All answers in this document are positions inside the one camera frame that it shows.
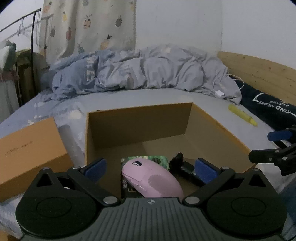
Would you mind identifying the white charger with cable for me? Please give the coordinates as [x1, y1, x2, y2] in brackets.
[212, 71, 245, 99]

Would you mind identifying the black metal clothes rack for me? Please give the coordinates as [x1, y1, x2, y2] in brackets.
[1, 8, 42, 104]

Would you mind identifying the open orange cardboard box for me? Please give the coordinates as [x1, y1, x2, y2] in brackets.
[85, 103, 253, 196]

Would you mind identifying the clear zip storage bag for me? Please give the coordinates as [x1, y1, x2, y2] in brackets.
[0, 80, 20, 122]

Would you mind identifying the wooden headboard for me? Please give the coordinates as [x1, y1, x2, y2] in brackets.
[217, 51, 296, 105]

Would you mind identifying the green patterned packet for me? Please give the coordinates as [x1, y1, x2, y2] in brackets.
[121, 158, 169, 197]

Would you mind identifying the pineapple print curtain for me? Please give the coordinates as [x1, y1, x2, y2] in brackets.
[38, 0, 137, 64]

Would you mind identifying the yellow highlighter pen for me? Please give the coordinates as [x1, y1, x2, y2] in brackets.
[228, 104, 257, 126]

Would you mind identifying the light blue bed sheet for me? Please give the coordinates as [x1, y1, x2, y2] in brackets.
[1, 88, 295, 238]

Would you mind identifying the pink computer mouse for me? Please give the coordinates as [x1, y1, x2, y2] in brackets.
[121, 158, 185, 198]

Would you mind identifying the orange box lid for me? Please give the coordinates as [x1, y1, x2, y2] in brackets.
[1, 118, 73, 202]

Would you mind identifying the black printed pillow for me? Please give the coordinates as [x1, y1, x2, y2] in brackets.
[235, 80, 296, 131]

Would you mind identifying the blue grey crumpled duvet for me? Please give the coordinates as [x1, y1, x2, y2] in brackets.
[43, 44, 242, 104]

